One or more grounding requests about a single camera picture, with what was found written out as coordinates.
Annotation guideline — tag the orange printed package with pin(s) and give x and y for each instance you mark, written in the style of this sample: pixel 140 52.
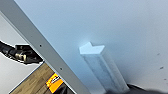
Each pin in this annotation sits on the orange printed package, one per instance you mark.
pixel 55 81

